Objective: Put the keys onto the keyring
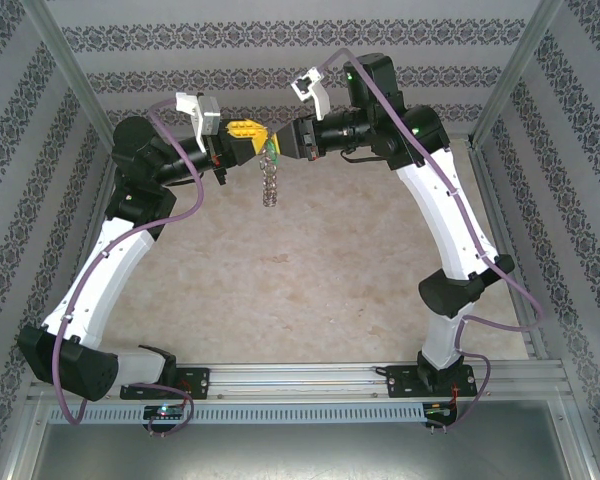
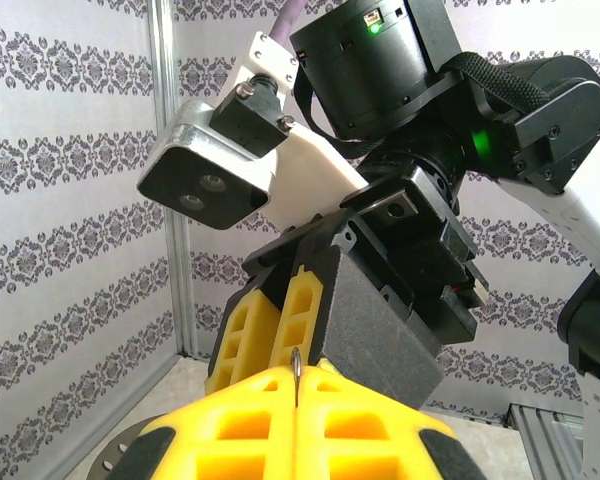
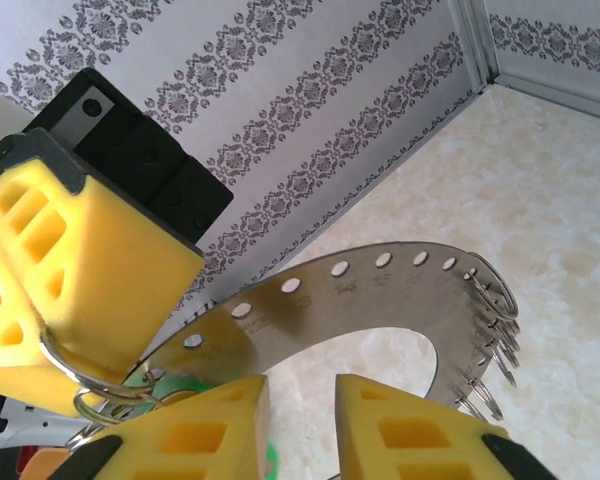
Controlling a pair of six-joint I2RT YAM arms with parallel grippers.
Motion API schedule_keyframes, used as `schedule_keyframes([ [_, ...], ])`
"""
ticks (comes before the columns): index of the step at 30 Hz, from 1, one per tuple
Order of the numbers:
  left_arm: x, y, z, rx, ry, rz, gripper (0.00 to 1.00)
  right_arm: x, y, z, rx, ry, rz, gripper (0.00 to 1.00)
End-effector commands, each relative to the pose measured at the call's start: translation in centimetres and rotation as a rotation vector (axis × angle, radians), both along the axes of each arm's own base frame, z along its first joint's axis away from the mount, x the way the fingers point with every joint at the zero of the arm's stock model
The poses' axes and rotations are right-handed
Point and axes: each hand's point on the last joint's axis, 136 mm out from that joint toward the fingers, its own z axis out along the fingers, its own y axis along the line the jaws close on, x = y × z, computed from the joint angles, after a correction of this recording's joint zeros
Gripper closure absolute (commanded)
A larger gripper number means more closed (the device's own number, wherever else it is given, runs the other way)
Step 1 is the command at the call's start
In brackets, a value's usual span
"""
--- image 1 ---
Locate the silver keyring chain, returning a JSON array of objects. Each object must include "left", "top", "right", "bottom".
[{"left": 258, "top": 139, "right": 284, "bottom": 207}]

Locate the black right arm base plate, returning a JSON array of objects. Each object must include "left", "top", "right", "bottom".
[{"left": 383, "top": 364, "right": 474, "bottom": 400}]

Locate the grey sheet metal panel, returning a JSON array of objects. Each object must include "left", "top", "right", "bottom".
[{"left": 29, "top": 399, "right": 599, "bottom": 480}]

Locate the grey slotted cable duct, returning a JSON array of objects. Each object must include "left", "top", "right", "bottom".
[{"left": 47, "top": 403, "right": 427, "bottom": 424}]

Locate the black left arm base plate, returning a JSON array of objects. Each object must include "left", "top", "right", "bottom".
[{"left": 119, "top": 367, "right": 211, "bottom": 401}]

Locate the aluminium frame post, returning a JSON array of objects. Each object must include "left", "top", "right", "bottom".
[
  {"left": 19, "top": 0, "right": 124, "bottom": 154},
  {"left": 465, "top": 0, "right": 566, "bottom": 150}
]

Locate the wide aluminium mounting rail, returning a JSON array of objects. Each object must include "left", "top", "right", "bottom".
[{"left": 28, "top": 362, "right": 574, "bottom": 401}]

